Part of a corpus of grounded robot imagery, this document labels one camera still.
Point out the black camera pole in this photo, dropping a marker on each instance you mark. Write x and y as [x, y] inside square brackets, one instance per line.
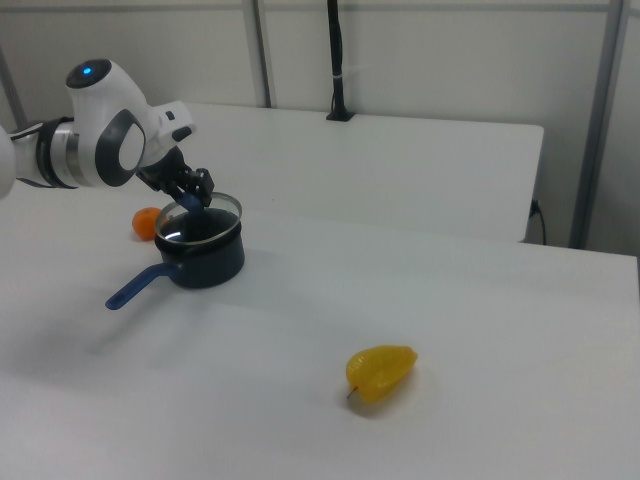
[337, 60]

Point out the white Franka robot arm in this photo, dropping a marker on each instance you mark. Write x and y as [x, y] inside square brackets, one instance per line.
[100, 135]

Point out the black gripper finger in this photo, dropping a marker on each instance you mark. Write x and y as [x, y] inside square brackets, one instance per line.
[204, 186]
[176, 189]

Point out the dark blue saucepan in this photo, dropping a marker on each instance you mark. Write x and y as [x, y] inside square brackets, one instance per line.
[210, 265]

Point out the grey metal frame post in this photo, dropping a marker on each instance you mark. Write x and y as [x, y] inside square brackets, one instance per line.
[12, 90]
[597, 125]
[264, 55]

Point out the white side table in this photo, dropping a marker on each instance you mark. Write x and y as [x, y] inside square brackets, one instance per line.
[350, 170]

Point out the glass lid with blue knob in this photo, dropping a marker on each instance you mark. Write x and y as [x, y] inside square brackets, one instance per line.
[200, 225]

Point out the orange toy fruit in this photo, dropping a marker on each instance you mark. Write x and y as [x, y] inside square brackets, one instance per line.
[145, 222]

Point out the yellow toy starfruit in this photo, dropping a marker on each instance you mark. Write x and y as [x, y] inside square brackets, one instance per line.
[380, 375]

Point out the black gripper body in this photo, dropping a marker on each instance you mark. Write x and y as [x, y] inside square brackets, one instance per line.
[167, 170]

